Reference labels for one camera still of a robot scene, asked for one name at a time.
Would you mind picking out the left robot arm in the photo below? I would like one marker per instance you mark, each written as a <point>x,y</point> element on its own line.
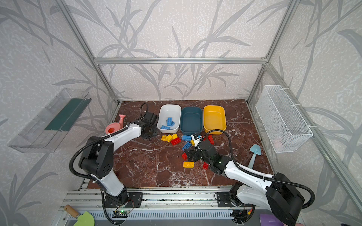
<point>95,160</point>

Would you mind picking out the green trowel wooden handle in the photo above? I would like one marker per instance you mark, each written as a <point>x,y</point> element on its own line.
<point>85,219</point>

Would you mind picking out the teal rectangular container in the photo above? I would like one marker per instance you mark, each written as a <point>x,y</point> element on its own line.
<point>191,120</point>

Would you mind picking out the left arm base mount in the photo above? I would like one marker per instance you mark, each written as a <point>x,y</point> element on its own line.
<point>129,200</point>

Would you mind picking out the small red lego brick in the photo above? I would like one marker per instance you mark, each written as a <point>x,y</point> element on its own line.
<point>184,156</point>

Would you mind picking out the pink watering can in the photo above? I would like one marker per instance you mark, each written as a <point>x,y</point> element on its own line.
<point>115,126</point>

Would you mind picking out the purple object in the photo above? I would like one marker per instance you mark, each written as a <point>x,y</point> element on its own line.
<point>269,220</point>

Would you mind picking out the yellow rectangular container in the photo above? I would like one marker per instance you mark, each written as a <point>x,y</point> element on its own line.
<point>214,118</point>

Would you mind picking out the light blue toy shovel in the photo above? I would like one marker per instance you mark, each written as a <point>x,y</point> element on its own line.
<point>256,150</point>

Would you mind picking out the white rectangular container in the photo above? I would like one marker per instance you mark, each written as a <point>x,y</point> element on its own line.
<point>169,111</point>

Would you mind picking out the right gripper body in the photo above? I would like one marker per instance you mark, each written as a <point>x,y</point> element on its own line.
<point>196,156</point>

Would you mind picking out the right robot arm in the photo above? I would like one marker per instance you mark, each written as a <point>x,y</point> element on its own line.
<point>276,193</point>

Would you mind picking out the white wire mesh basket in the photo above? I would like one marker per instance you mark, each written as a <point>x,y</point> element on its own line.
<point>286,128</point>

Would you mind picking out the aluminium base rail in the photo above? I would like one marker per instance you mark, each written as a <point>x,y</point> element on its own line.
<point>195,202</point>

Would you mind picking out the clear plastic wall shelf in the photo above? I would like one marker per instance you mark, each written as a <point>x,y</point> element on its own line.
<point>48,129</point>

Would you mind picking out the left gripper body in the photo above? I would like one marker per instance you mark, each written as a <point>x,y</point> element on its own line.
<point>152,133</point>

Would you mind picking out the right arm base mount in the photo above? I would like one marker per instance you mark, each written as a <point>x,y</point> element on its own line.
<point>224,199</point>

